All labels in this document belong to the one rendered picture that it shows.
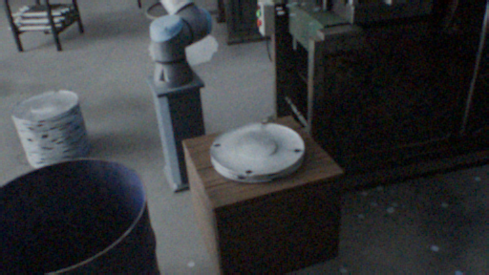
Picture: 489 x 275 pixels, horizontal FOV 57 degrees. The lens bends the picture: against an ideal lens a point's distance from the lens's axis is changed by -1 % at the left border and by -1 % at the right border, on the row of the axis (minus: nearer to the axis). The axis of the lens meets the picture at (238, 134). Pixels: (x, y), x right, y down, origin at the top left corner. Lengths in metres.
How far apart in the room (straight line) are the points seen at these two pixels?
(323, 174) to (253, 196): 0.22
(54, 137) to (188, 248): 0.85
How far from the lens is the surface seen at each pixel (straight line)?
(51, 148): 2.19
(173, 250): 1.65
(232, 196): 1.28
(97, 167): 1.31
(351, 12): 1.62
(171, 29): 1.63
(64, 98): 2.26
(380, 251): 1.64
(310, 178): 1.34
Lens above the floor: 1.16
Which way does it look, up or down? 31 degrees down
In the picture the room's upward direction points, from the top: 4 degrees counter-clockwise
